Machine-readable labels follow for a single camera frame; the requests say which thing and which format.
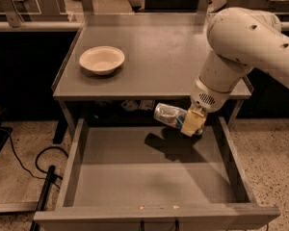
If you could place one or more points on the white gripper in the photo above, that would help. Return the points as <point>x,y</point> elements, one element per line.
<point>204,96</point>

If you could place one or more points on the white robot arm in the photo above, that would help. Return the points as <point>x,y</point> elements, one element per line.
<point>241,40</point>

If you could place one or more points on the open grey top drawer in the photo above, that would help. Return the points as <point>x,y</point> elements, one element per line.
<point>117,176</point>

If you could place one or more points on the grey cabinet table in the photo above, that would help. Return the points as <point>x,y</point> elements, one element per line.
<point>164,52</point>

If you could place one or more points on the black power strip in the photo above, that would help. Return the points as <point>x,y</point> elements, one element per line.
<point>43,195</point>

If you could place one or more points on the black drawer handle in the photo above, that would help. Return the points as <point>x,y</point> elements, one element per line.
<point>160,225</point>

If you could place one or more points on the white rail bar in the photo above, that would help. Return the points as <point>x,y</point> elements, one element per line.
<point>41,26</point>

